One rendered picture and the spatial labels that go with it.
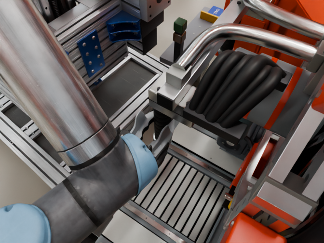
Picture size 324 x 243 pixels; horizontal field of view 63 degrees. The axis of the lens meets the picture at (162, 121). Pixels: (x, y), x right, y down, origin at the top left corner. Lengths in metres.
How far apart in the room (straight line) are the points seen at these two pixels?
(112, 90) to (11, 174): 0.67
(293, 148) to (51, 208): 0.29
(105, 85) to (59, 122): 1.14
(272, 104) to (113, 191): 0.34
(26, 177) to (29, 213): 1.22
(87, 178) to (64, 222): 0.05
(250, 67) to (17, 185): 1.36
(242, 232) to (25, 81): 0.35
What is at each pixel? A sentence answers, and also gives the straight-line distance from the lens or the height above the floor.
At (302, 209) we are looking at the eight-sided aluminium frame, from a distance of 0.38.
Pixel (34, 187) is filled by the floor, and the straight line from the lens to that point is 1.51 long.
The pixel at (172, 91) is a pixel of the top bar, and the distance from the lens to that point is 0.41.
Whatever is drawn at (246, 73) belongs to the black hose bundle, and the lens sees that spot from 0.36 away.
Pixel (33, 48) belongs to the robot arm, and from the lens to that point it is 0.31.
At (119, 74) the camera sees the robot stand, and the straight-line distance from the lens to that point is 1.48.
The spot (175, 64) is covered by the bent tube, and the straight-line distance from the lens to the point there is 0.40.
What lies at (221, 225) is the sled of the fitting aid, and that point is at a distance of 1.20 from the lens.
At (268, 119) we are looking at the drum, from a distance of 0.56.
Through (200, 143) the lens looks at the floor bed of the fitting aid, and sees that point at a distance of 1.39.
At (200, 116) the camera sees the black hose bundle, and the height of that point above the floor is 0.98.
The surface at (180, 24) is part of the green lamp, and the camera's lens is 1.04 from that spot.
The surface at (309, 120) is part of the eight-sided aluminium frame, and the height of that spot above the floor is 1.04.
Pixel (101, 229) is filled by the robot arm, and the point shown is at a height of 0.86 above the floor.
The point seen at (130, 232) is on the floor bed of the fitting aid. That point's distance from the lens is 1.24.
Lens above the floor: 1.30
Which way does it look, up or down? 58 degrees down
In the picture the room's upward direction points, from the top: straight up
